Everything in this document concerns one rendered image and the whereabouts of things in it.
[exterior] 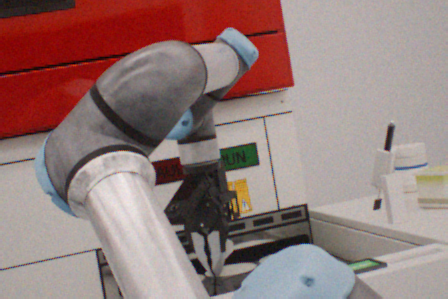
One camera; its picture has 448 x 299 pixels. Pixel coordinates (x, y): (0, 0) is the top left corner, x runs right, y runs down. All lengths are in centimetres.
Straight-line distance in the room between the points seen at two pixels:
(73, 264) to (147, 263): 79
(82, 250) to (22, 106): 31
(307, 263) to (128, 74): 40
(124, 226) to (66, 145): 16
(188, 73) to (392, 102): 252
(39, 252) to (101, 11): 48
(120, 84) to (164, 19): 64
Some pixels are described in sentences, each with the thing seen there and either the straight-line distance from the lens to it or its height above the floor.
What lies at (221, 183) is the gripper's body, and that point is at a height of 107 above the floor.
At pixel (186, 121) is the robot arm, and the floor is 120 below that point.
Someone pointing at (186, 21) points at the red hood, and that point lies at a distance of 176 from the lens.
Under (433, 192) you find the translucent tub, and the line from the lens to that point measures 166.
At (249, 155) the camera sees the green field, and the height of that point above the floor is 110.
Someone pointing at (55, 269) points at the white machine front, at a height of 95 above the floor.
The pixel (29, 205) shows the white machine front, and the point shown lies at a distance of 175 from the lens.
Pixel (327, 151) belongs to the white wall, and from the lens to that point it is 351.
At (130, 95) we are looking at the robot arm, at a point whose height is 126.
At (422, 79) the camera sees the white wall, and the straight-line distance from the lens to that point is 370.
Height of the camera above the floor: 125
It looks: 3 degrees down
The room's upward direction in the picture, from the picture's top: 10 degrees counter-clockwise
